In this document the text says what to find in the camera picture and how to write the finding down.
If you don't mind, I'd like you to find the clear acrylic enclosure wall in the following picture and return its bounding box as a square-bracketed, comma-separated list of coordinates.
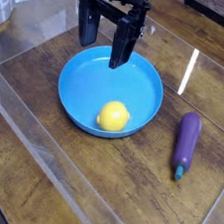
[0, 0, 224, 224]

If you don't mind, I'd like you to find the purple toy eggplant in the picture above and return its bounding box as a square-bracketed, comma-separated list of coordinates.
[172, 112, 202, 180]

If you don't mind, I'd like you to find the blue round tray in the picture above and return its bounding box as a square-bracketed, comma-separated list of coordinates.
[57, 46, 164, 139]

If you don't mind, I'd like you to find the yellow lemon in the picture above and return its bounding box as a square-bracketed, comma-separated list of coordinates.
[96, 101, 131, 132]

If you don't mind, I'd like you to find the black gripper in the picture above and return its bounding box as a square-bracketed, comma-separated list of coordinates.
[78, 0, 151, 69]

